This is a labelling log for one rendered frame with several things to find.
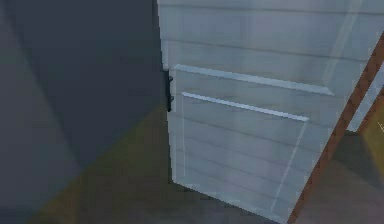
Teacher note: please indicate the white panelled room door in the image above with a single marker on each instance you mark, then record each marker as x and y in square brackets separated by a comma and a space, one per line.
[240, 140]

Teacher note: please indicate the brown wooden door frame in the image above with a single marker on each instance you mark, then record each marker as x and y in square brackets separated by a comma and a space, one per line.
[336, 133]

